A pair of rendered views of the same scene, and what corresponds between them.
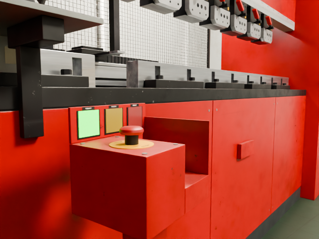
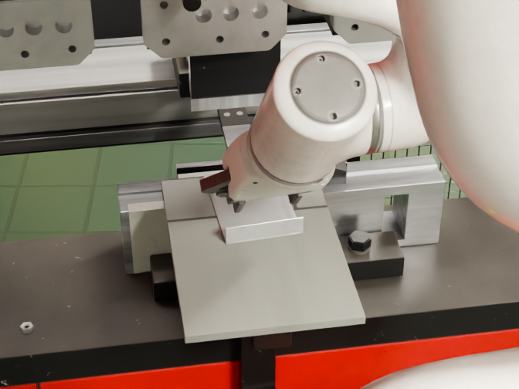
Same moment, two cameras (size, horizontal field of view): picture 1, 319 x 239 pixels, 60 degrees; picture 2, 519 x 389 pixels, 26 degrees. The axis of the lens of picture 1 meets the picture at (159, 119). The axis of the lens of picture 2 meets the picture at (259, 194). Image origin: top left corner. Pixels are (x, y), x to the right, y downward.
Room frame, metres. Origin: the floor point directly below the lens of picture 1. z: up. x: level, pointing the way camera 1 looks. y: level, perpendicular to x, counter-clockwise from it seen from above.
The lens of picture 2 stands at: (-0.17, -0.35, 1.75)
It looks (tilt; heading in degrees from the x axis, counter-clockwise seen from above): 36 degrees down; 40
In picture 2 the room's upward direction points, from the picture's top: straight up
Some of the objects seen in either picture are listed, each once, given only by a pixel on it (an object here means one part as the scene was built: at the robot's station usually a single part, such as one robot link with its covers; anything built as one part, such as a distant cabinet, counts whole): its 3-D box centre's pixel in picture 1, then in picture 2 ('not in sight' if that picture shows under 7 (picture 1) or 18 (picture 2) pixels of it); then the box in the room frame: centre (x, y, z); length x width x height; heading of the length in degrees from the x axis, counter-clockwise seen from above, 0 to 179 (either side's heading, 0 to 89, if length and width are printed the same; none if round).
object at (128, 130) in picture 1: (131, 137); not in sight; (0.44, 0.04, 0.79); 0.04 x 0.04 x 0.04
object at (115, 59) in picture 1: (127, 61); not in sight; (1.49, 0.17, 1.02); 0.44 x 0.06 x 0.04; 139
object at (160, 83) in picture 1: (176, 84); not in sight; (1.07, -0.07, 0.89); 0.30 x 0.05 x 0.03; 139
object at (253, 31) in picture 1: (248, 24); not in sight; (1.68, -0.53, 1.26); 0.15 x 0.09 x 0.17; 139
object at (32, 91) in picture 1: (36, 82); (261, 348); (0.53, 0.23, 0.88); 0.14 x 0.04 x 0.22; 49
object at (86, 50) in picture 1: (98, 52); not in sight; (1.06, 0.23, 1.01); 0.26 x 0.12 x 0.05; 49
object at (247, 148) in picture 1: (246, 149); not in sight; (1.32, -0.42, 0.58); 0.15 x 0.02 x 0.07; 139
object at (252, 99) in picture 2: not in sight; (234, 71); (0.65, 0.37, 1.13); 0.10 x 0.02 x 0.10; 139
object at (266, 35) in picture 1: (261, 30); not in sight; (1.84, -0.66, 1.26); 0.15 x 0.09 x 0.17; 139
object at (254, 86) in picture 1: (258, 87); not in sight; (1.67, -0.59, 0.89); 0.30 x 0.05 x 0.03; 139
